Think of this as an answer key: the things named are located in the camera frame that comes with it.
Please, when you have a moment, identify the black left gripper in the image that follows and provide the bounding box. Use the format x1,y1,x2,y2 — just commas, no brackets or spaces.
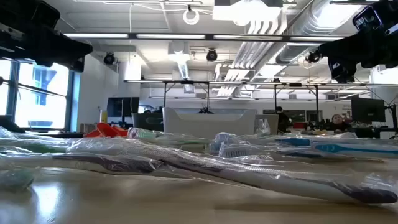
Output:
0,0,93,73

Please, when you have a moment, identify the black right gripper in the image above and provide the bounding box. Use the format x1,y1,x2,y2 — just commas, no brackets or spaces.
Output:
317,0,398,83

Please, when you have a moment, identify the orange cloth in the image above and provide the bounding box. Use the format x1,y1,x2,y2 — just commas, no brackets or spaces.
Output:
83,122,129,139

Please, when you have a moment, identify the black computer monitor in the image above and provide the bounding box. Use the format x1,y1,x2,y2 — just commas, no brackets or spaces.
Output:
106,96,140,118
351,97,386,123

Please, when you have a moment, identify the person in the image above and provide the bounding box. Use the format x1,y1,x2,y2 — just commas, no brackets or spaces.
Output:
328,113,353,132
275,106,290,134

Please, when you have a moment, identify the black overhead light beam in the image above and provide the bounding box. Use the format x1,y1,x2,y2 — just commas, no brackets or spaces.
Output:
62,32,346,44

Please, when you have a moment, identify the translucent clear plastic bin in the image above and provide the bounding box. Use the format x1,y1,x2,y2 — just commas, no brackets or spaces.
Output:
254,114,280,136

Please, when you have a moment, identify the slate grey plastic bin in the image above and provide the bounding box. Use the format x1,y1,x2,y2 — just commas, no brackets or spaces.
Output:
131,112,165,132

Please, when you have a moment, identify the purple wrapped toothbrush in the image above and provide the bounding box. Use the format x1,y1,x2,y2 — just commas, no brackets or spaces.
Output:
0,151,200,180
67,138,398,205

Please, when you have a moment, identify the white plastic bin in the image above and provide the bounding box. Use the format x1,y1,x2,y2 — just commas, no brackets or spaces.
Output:
162,106,257,140

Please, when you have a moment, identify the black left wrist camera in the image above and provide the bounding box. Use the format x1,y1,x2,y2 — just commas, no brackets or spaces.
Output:
29,0,62,30

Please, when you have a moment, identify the black workstation frame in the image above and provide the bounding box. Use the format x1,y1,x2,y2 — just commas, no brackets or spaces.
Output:
274,82,320,122
163,80,211,113

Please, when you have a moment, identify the white cable coil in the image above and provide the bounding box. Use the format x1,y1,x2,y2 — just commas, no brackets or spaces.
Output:
182,8,200,26

